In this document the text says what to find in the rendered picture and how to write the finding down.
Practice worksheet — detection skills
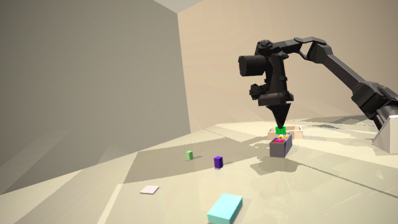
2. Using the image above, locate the light blue rectangular block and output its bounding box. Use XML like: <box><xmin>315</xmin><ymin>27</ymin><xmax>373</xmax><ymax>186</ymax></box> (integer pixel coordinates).
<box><xmin>207</xmin><ymin>194</ymin><xmax>243</xmax><ymax>224</ymax></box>

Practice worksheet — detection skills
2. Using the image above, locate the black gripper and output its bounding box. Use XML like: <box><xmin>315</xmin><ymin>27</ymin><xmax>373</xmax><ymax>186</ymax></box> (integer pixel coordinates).
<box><xmin>258</xmin><ymin>73</ymin><xmax>294</xmax><ymax>129</ymax></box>

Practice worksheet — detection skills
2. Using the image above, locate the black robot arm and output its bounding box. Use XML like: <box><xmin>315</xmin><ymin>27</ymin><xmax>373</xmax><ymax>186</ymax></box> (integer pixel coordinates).
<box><xmin>238</xmin><ymin>37</ymin><xmax>398</xmax><ymax>131</ymax></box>

